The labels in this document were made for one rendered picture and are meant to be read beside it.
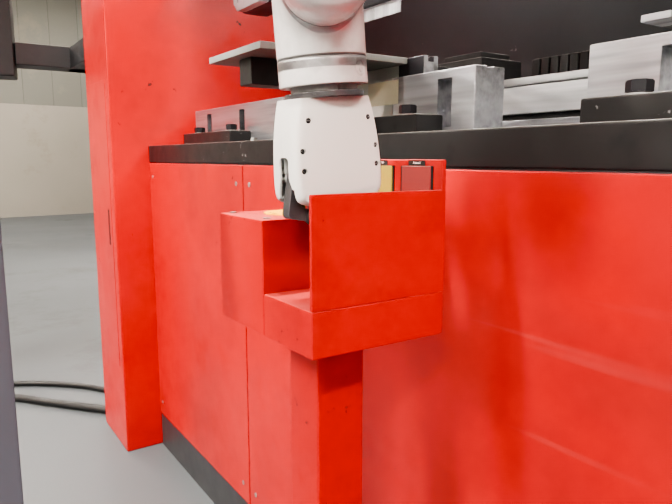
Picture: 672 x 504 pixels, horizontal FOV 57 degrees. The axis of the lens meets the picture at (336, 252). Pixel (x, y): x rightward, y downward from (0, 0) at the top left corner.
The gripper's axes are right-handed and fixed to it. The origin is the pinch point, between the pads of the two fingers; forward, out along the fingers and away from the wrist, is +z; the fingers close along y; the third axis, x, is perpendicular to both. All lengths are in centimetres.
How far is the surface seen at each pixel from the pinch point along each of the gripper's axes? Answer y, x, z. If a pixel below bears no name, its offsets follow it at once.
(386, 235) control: -2.6, 4.9, -1.8
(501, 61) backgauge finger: -59, -30, -22
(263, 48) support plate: -8.8, -27.8, -23.5
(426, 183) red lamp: -9.8, 2.9, -5.9
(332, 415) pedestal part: 0.7, -2.1, 18.2
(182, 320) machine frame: -16, -100, 34
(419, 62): -34.6, -25.0, -21.2
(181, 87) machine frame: -32, -122, -26
